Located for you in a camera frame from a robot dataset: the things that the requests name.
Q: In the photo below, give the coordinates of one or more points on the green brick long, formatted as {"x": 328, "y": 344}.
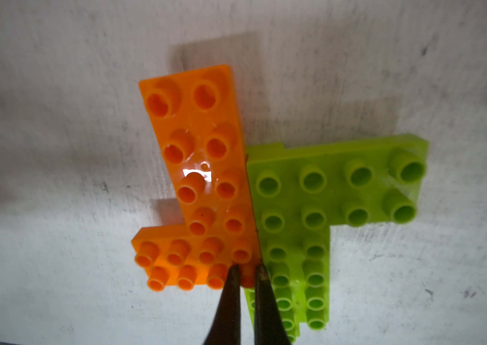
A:
{"x": 300, "y": 260}

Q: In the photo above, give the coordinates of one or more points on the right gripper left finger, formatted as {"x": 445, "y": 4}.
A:
{"x": 226, "y": 326}

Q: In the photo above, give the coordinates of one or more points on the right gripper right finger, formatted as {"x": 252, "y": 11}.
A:
{"x": 268, "y": 326}

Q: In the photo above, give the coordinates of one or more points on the orange brick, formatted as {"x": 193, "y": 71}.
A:
{"x": 173, "y": 256}
{"x": 197, "y": 125}

